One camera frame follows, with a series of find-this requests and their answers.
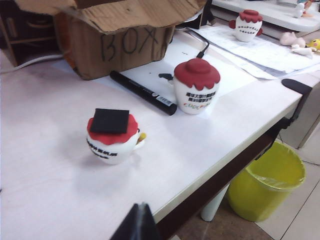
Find black marker pen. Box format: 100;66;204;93
109;70;178;117

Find black wooden desk organizer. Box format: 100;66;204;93
0;14;63;67

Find white doll with black hat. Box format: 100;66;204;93
85;108;148;166

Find white doll with green hand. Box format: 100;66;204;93
158;58;221;115

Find white and orange figurine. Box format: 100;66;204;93
291;0;315;19

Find clear bin liner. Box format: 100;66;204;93
246;161;306;191

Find black table clamp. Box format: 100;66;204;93
281;78;313;130

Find yellow figurine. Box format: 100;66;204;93
306;38;320;53

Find handwritten paper sheets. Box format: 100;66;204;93
186;24;317;81

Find white shelf riser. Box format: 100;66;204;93
212;0;320;32

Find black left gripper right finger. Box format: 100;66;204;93
140;202;162;240

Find brown cardboard box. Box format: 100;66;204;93
14;0;208;81

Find white cable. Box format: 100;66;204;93
0;53;63;75

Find pink figurine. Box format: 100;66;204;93
279;31;306;48

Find black USB-C cable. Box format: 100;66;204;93
196;39;210;60

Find yellow trash bin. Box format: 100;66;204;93
226;141;307;223

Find white doll with red hands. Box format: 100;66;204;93
228;9;264;43

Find white table leg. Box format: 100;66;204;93
201;186;228;222

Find white animal figurine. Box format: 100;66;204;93
291;44;315;57

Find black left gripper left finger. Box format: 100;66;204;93
112;203;142;240

